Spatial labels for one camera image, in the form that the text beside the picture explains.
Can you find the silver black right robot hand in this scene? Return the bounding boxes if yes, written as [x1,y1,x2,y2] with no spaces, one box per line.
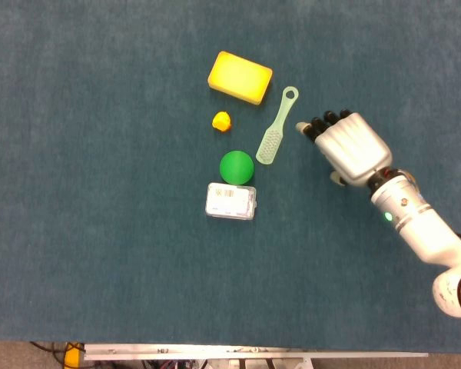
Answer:
[294,108,393,189]

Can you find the light green plastic brush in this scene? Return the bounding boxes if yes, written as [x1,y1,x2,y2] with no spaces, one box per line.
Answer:
[255,86,300,166]

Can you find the green ball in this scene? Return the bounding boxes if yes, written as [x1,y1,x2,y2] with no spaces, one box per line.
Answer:
[219,150,255,185]

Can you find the clear plastic swab box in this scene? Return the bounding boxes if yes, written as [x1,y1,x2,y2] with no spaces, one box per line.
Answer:
[204,182,257,221]

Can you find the small yellow rubber duck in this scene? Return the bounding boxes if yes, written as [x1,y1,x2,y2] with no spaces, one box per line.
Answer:
[211,111,233,134]

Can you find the yellow rectangular sponge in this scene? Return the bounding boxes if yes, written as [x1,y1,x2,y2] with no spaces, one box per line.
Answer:
[207,50,274,106]

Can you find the teal felt table cloth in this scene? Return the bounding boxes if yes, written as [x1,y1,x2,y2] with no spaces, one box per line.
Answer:
[0,0,461,353]

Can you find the yellow plastic box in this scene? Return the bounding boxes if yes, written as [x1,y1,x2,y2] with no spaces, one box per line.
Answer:
[63,341,86,369]

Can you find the aluminium frame rail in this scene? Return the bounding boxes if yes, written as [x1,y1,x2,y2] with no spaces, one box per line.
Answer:
[83,343,429,362]

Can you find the wiring under frame rail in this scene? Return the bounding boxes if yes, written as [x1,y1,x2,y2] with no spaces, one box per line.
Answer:
[138,359,316,369]

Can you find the black floor cables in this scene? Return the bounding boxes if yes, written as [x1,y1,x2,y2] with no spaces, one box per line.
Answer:
[29,341,68,364]

